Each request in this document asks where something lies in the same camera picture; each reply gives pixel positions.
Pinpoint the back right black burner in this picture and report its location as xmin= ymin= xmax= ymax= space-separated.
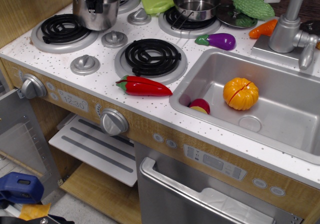
xmin=163 ymin=7 xmax=217 ymax=31

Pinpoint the orange toy pumpkin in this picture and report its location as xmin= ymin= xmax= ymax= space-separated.
xmin=222 ymin=77 xmax=259 ymax=111

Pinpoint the green toy bitter gourd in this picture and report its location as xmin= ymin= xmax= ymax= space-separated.
xmin=232 ymin=0 xmax=275 ymax=21

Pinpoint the open silver oven door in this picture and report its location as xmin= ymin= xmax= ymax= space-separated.
xmin=0 ymin=89 xmax=61 ymax=201

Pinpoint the middle stovetop silver knob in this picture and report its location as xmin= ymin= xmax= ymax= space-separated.
xmin=101 ymin=30 xmax=128 ymax=49

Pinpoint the blue clamp device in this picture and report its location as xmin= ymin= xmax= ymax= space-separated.
xmin=0 ymin=172 xmax=45 ymax=204

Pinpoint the front centre black burner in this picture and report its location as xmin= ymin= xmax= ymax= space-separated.
xmin=124 ymin=38 xmax=182 ymax=77

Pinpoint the oven clock display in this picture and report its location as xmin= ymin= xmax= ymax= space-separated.
xmin=58 ymin=89 xmax=89 ymax=113

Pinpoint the back stovetop silver knob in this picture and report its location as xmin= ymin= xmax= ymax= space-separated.
xmin=127 ymin=8 xmax=152 ymax=26

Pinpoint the black gripper finger outside pot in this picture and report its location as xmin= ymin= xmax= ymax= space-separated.
xmin=86 ymin=0 xmax=103 ymax=14

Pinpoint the left front panel knob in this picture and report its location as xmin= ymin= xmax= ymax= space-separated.
xmin=21 ymin=73 xmax=47 ymax=99

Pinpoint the dishwasher control display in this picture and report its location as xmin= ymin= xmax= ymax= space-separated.
xmin=183 ymin=144 xmax=248 ymax=181

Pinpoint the white oven rack shelf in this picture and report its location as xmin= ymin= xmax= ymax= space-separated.
xmin=49 ymin=115 xmax=137 ymax=187

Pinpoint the front left black burner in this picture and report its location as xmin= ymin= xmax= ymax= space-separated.
xmin=40 ymin=14 xmax=92 ymax=44

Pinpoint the panel knob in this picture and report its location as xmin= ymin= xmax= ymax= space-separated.
xmin=100 ymin=108 xmax=129 ymax=136
xmin=21 ymin=73 xmax=47 ymax=99

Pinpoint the red yellow toy apple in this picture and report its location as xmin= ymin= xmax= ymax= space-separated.
xmin=188 ymin=98 xmax=211 ymax=115

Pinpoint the tall steel stock pot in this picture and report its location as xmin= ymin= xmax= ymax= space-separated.
xmin=72 ymin=0 xmax=120 ymax=31

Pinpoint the steel pot lid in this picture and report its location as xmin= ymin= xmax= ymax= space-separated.
xmin=215 ymin=4 xmax=258 ymax=29

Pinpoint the red toy chili pepper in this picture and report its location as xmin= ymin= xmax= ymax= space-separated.
xmin=116 ymin=75 xmax=173 ymax=97

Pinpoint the silver toy faucet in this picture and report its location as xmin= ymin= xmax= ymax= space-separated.
xmin=251 ymin=0 xmax=320 ymax=71

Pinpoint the stovetop silver knob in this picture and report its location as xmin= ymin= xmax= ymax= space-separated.
xmin=70 ymin=54 xmax=100 ymax=76
xmin=101 ymin=30 xmax=128 ymax=49
xmin=127 ymin=8 xmax=152 ymax=26

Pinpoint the orange toy carrot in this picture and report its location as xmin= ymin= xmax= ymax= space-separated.
xmin=248 ymin=19 xmax=278 ymax=39

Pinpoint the silver dishwasher door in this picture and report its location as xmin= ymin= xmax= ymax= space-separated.
xmin=134 ymin=143 xmax=304 ymax=224

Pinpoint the silver sink basin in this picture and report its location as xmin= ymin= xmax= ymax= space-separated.
xmin=169 ymin=48 xmax=320 ymax=165

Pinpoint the front stovetop silver knob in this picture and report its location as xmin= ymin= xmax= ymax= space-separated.
xmin=70 ymin=54 xmax=100 ymax=76

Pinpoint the yellow cloth piece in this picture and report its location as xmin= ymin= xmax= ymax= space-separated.
xmin=18 ymin=203 xmax=51 ymax=221

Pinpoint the purple toy eggplant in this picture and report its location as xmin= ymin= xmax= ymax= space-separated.
xmin=194 ymin=33 xmax=236 ymax=51

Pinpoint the small steel saucepan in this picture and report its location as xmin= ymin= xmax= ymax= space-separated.
xmin=171 ymin=0 xmax=221 ymax=30

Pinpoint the right front panel knob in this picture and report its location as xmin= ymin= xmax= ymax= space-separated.
xmin=100 ymin=108 xmax=129 ymax=136

